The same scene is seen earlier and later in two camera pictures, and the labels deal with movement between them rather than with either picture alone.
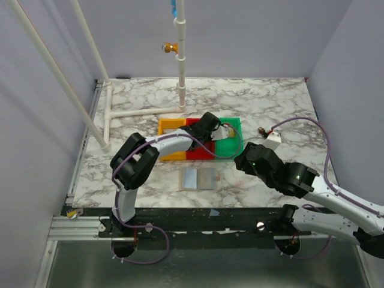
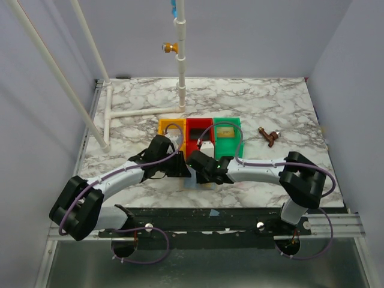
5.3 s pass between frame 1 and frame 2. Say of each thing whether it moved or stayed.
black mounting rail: stayed
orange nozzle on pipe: stayed
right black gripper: moved
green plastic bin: stayed
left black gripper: moved
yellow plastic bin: stayed
